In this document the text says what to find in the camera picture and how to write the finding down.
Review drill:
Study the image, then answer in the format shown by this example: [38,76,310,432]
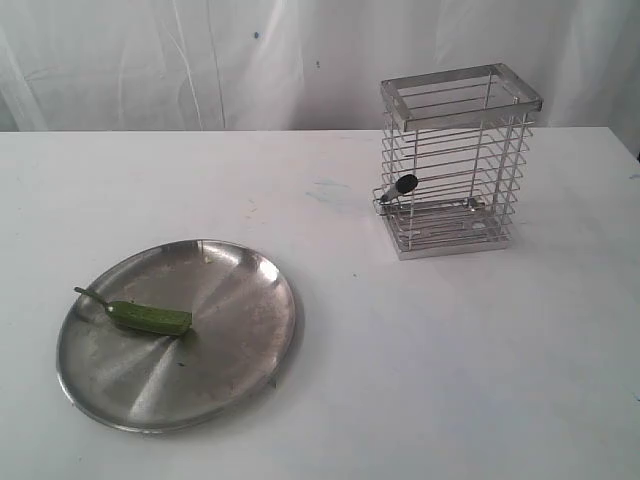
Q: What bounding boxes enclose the green cucumber with stem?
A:
[74,287,193,336]

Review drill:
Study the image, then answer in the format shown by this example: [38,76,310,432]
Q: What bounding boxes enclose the black kitchen knife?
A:
[379,174,419,204]

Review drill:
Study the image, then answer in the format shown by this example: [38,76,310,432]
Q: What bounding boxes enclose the white backdrop curtain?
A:
[1,1,639,151]

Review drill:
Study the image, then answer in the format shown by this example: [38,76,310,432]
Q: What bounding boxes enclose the wire metal utensil holder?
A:
[373,63,543,260]

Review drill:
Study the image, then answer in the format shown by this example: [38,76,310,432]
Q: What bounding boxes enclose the round stainless steel plate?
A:
[56,239,299,434]

